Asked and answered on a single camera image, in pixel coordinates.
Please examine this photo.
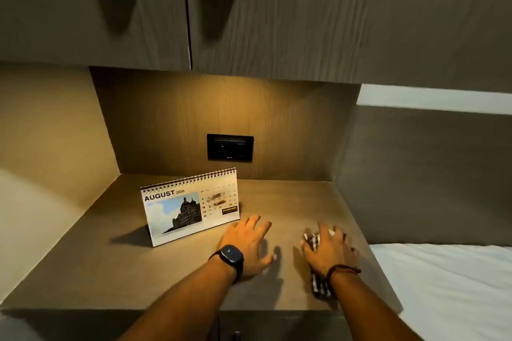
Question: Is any checkered cleaning cloth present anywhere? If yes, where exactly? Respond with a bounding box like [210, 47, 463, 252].
[302, 226, 357, 301]

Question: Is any black smartwatch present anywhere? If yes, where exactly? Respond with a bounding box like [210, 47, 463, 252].
[208, 244, 245, 284]

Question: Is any spiral desk calendar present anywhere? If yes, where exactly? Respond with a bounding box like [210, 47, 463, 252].
[140, 168, 241, 248]

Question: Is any person's right hand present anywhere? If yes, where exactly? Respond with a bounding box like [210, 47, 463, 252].
[301, 223, 359, 280]

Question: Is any white bed sheet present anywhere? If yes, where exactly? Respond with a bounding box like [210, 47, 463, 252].
[368, 243, 512, 341]

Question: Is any person's left hand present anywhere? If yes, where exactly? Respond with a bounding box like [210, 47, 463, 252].
[218, 215, 278, 280]

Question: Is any red and black thread bracelet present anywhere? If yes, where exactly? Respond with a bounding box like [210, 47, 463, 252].
[326, 264, 362, 290]

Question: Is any wooden cabinet door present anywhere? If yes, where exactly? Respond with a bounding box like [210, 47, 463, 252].
[0, 0, 192, 72]
[184, 0, 512, 94]

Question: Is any person's left forearm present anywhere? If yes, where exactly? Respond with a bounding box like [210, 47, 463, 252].
[117, 258, 237, 341]

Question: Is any person's right forearm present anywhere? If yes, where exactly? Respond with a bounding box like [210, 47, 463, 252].
[330, 270, 425, 341]

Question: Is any black wall socket panel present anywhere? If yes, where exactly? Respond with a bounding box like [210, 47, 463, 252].
[206, 134, 255, 163]

